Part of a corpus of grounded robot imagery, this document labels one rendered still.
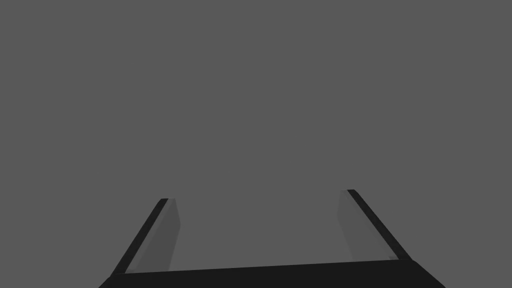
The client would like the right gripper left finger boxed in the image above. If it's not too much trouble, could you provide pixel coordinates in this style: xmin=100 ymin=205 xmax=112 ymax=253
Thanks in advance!
xmin=111 ymin=197 xmax=182 ymax=275

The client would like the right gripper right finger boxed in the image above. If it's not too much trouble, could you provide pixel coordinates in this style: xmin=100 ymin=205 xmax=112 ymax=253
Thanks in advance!
xmin=337 ymin=189 xmax=413 ymax=263

